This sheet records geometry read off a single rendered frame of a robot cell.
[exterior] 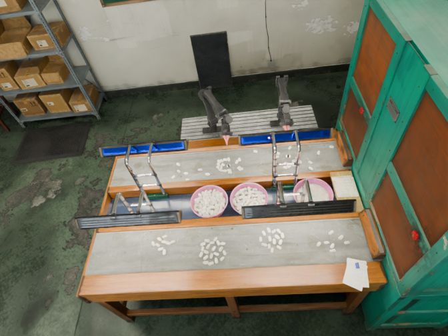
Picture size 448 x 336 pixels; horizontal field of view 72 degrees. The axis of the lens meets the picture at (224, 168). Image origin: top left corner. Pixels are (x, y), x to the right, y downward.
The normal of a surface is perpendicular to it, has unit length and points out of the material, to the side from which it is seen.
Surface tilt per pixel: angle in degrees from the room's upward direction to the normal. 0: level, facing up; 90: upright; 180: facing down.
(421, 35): 0
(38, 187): 0
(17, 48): 77
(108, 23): 90
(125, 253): 0
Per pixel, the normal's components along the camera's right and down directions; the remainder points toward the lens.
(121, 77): 0.04, 0.78
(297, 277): -0.11, -0.62
